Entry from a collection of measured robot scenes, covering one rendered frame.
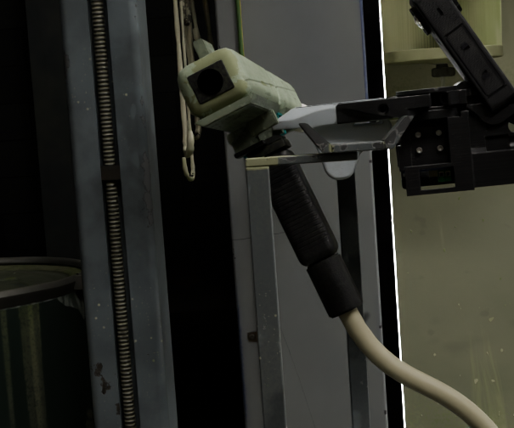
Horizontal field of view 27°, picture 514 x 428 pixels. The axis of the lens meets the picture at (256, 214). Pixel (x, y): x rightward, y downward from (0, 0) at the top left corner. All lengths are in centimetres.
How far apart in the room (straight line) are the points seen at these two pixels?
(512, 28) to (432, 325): 93
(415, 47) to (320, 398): 166
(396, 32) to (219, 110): 219
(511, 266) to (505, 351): 25
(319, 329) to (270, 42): 36
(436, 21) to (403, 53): 204
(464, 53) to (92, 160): 30
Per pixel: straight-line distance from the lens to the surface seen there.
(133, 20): 82
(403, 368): 85
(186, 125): 135
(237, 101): 74
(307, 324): 133
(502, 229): 307
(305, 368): 135
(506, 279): 300
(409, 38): 288
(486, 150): 85
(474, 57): 84
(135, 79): 82
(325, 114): 82
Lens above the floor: 112
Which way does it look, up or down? 5 degrees down
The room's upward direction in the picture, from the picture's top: 4 degrees counter-clockwise
